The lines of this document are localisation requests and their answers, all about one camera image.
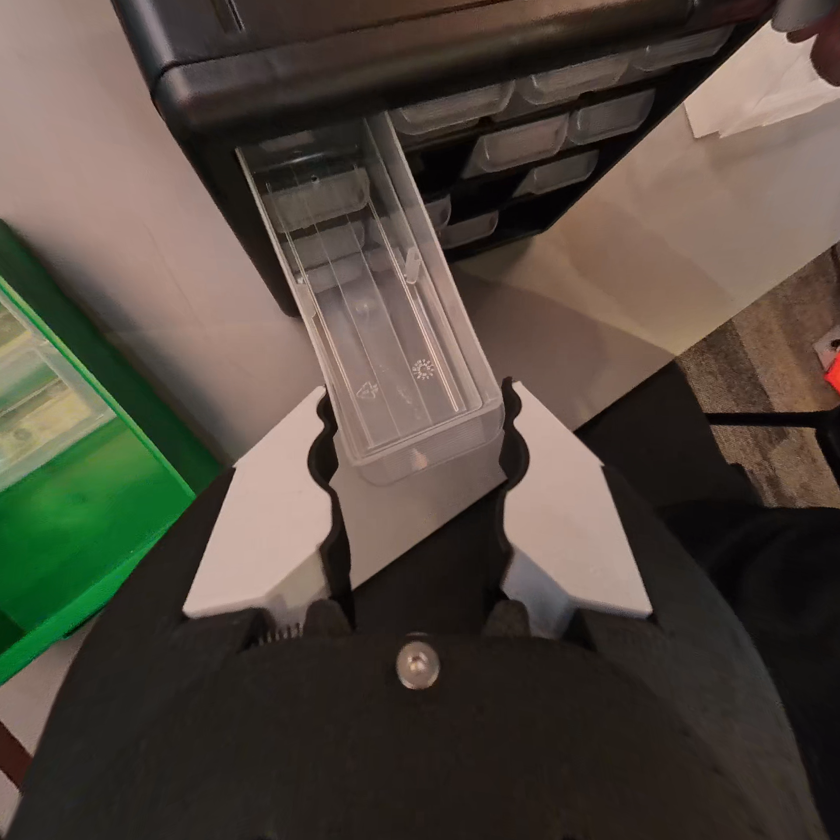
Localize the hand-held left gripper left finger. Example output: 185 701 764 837
182 386 357 630

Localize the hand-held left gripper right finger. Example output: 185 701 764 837
497 376 658 636

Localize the green plastic bin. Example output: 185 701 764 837
0 220 222 685

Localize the clear plastic drawer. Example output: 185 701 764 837
235 115 508 488
0 282 118 493

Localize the row of clear cabinet drawers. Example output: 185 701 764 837
387 25 736 250

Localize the black drawer cabinet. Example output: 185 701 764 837
110 0 777 319

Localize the person's right hand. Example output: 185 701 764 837
786 25 840 88

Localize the person's dark clothing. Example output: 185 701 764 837
574 361 840 840

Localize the black metal bar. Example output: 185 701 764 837
705 408 840 431

